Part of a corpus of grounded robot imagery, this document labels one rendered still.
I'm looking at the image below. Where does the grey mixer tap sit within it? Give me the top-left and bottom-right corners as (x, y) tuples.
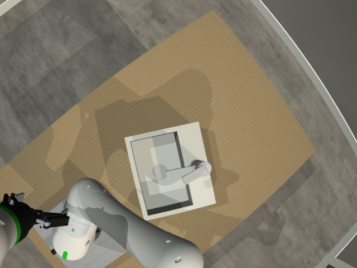
(166, 159), (211, 185)

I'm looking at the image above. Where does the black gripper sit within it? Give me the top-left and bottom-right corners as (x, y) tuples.
(1, 193), (70, 229)

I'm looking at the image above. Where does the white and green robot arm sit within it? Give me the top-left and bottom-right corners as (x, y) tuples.
(0, 178), (204, 268)

